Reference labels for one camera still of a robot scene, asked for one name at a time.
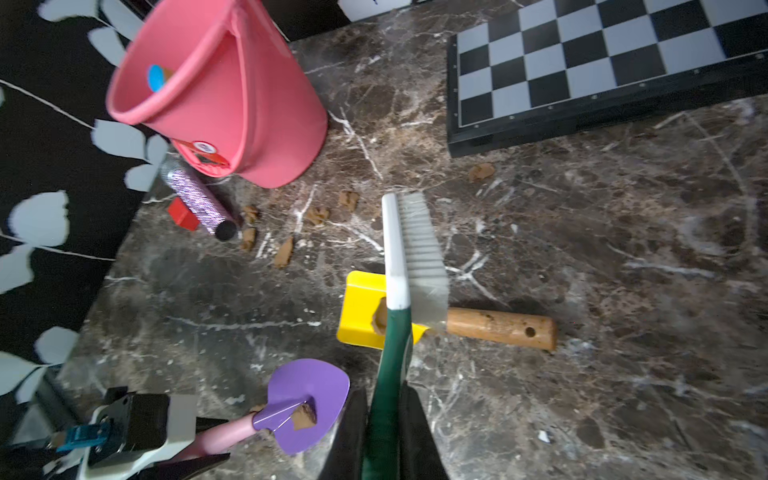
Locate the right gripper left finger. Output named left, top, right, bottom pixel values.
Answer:
left=318, top=388, right=368, bottom=480

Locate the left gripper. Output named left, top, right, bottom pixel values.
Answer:
left=0, top=416, right=232, bottom=480

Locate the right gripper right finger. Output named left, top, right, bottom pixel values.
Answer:
left=398, top=383, right=449, bottom=480

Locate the purple round trowel pink handle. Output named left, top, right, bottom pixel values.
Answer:
left=172, top=359, right=350, bottom=462

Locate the pink plastic bucket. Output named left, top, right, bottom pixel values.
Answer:
left=106, top=1, right=328, bottom=188

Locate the purple glitter microphone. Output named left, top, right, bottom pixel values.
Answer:
left=160, top=157, right=239, bottom=241

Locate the red small block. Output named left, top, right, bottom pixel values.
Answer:
left=167, top=198, right=200, bottom=231

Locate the black white checkerboard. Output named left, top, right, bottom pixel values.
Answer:
left=447, top=0, right=767, bottom=157

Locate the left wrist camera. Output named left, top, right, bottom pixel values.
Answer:
left=50, top=386, right=199, bottom=480

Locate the yellow shovel wooden handle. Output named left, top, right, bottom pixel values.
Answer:
left=336, top=271, right=557, bottom=352

